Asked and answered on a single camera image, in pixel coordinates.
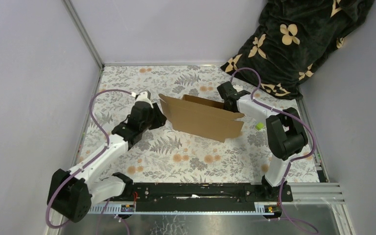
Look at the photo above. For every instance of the brown cardboard box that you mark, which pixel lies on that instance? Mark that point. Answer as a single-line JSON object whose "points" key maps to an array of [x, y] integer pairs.
{"points": [[201, 117]]}

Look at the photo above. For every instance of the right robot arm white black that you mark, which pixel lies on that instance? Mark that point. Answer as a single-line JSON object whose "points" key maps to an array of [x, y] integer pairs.
{"points": [[285, 132]]}

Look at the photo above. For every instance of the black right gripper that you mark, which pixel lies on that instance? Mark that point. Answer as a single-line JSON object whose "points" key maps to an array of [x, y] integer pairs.
{"points": [[224, 105]]}

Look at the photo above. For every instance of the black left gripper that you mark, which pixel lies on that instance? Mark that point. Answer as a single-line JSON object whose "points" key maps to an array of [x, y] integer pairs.
{"points": [[160, 119]]}

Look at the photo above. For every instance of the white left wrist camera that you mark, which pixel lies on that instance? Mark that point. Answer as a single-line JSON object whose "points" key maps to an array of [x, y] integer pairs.
{"points": [[143, 97]]}

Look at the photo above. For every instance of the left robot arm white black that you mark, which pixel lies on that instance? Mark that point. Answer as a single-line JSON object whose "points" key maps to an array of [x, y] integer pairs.
{"points": [[73, 192]]}

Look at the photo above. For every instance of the black floral blanket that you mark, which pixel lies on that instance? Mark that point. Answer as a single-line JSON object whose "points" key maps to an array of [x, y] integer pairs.
{"points": [[293, 40]]}

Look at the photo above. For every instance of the aluminium frame rails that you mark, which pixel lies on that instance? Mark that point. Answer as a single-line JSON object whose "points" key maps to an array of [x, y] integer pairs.
{"points": [[303, 193]]}

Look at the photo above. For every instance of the small green object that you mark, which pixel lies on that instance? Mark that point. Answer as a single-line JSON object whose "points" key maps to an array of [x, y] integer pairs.
{"points": [[259, 126]]}

